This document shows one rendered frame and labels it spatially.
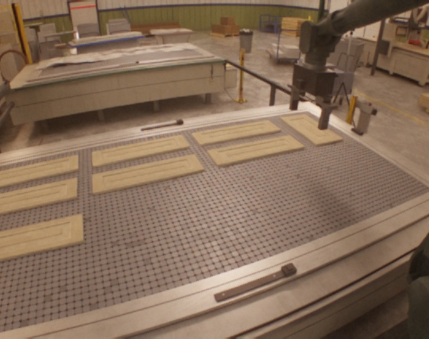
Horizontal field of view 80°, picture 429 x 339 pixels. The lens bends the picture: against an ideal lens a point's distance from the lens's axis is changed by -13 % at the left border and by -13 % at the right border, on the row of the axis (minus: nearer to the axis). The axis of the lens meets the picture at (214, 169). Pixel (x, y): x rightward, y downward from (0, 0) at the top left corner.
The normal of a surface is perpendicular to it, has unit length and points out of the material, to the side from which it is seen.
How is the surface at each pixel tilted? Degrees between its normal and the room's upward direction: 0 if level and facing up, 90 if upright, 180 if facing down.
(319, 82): 90
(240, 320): 0
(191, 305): 0
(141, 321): 0
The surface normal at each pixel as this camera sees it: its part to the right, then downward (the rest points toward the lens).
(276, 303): 0.00, -0.84
